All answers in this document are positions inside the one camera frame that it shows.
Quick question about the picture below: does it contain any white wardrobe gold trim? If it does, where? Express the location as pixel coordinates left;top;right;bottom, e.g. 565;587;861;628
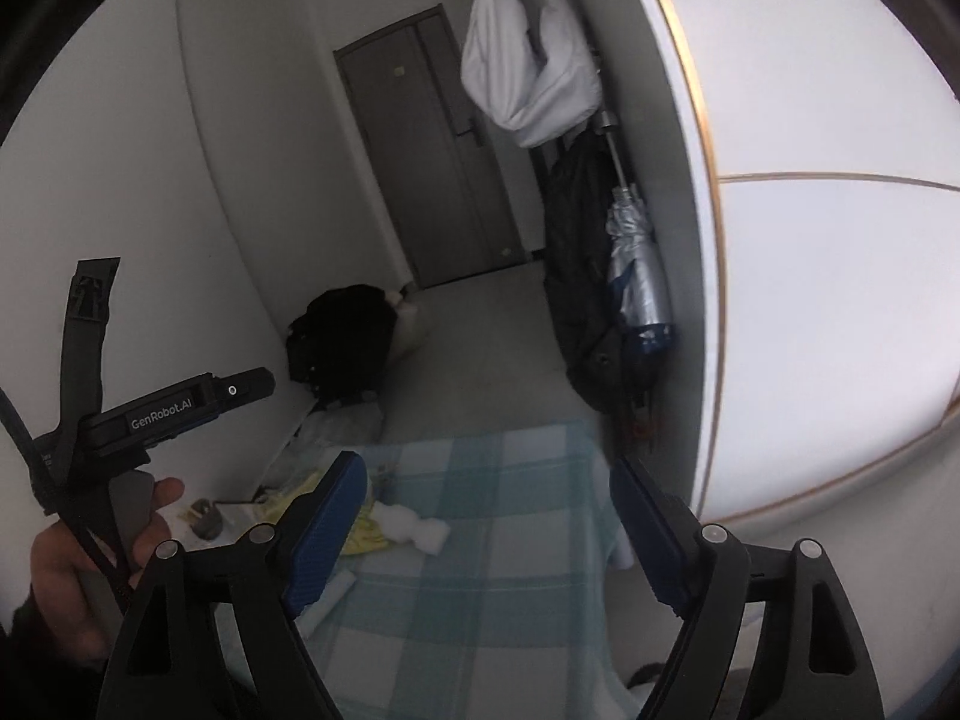
640;0;958;522

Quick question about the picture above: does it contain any large yellow plastic bag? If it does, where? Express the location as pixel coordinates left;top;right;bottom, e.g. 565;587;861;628
256;470;324;525

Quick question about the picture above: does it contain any blue checkered tablecloth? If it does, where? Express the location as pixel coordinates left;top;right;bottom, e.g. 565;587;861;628
306;421;640;718

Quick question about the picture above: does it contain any black bag on floor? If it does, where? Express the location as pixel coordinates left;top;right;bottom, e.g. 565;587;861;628
285;284;397;411

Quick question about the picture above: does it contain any person's left hand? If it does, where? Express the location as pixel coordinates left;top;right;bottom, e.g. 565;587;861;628
31;476;185;663

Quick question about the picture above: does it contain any silver blue folded umbrella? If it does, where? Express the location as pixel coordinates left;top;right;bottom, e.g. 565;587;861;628
594;107;674;356

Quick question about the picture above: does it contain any small yellow plastic bag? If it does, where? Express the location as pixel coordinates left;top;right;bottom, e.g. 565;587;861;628
340;505;391;557

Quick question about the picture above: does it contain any grey door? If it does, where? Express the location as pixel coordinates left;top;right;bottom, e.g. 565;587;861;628
335;5;526;288

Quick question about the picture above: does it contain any white hanging bag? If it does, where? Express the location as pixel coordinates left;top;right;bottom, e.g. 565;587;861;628
460;0;602;149

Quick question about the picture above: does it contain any grey white chopstick holder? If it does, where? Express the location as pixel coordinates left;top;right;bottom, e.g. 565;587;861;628
185;499;224;541

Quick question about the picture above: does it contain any beige bag on floor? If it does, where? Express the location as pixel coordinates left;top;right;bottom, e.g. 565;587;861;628
386;291;430;364

